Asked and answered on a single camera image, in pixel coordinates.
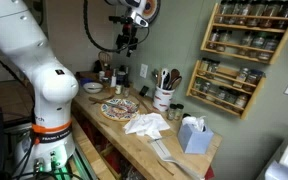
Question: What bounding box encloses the small black timer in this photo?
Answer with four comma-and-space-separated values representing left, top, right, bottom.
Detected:
138, 85, 150, 98

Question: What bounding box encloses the crumpled white cloth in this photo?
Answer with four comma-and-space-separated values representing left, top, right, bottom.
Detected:
122, 112, 171, 140

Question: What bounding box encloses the wooden stepped condiment rack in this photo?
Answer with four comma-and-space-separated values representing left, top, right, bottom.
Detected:
75, 70, 102, 84

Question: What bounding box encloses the dark sauce bottle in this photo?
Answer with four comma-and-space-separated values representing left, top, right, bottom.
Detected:
93, 59, 102, 74

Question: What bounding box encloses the red lid jar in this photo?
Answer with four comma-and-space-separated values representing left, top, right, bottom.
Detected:
103, 63, 113, 81

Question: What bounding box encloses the white bowl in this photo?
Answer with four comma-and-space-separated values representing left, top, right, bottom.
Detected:
82, 82, 104, 94

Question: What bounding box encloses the steel pepper mill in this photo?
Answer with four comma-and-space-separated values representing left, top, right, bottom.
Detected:
110, 68, 118, 88

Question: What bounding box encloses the colourful patterned plate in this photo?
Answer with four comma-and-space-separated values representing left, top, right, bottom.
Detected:
100, 98, 141, 122

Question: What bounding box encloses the black base cable bundle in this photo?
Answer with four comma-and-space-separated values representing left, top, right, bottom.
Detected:
8, 133, 68, 180

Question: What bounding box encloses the metal spatula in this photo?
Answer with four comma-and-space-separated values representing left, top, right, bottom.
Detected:
147, 135, 205, 180

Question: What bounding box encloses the large wooden spice rack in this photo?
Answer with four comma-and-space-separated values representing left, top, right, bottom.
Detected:
199, 2, 288, 65

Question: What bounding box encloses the small seasoning jar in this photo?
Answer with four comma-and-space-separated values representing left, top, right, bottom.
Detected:
114, 84, 123, 96

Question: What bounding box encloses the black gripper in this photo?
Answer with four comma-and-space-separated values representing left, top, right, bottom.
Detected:
116, 31, 140, 58

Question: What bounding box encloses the aluminium base frame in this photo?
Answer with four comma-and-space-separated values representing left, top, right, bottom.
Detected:
52, 146, 100, 180

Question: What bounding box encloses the white red utensil crock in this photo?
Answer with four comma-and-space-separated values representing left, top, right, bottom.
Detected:
152, 84, 176, 113

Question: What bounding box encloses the blue tissue box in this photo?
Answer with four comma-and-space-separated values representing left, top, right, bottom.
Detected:
177, 122, 215, 155

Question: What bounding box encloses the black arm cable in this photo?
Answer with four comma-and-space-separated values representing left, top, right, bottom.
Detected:
82, 0, 150, 54

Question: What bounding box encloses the small wooden spice rack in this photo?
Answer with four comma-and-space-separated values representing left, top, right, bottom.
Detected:
185, 59, 267, 120

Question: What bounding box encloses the white slotted spatula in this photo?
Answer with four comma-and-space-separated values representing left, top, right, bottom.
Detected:
159, 67, 170, 90

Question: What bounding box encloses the blue bowl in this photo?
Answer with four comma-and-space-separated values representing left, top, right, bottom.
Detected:
79, 77, 95, 87

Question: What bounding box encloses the black utensil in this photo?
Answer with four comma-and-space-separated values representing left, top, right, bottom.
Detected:
163, 73, 172, 90

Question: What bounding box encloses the white wall outlet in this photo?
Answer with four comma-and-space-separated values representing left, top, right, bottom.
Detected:
139, 63, 149, 79

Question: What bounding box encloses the metal utensil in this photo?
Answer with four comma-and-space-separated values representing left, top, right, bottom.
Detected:
151, 68, 161, 87

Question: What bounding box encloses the wooden spindle chair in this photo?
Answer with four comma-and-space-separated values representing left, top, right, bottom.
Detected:
97, 50, 113, 72

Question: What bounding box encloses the white tissue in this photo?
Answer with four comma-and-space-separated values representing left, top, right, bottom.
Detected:
181, 115, 207, 132

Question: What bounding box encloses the wooden handled metal ladle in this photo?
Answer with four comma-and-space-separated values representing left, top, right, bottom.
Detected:
88, 95, 132, 113

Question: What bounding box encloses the wooden platform board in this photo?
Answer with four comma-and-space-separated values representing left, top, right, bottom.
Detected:
69, 116, 118, 180

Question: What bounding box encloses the wooden spoon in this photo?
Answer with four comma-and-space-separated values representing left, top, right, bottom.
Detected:
170, 75, 184, 91
169, 68, 181, 88

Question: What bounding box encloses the white spice shaker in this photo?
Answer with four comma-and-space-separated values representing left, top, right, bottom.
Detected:
98, 70, 106, 83

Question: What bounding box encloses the tall steel canister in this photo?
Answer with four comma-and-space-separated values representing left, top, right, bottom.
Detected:
123, 66, 131, 88

